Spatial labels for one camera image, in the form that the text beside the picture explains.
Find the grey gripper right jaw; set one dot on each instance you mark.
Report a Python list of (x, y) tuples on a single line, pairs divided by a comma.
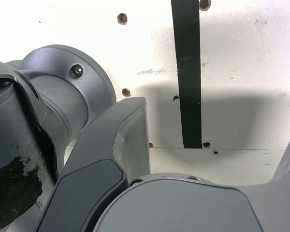
[(183, 207)]

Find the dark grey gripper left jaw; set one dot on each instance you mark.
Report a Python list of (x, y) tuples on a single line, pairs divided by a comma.
[(94, 154)]

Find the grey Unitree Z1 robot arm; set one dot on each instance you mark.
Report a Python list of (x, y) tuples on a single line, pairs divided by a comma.
[(21, 116)]

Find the black tape strip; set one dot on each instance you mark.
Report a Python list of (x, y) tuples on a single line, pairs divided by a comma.
[(188, 72)]

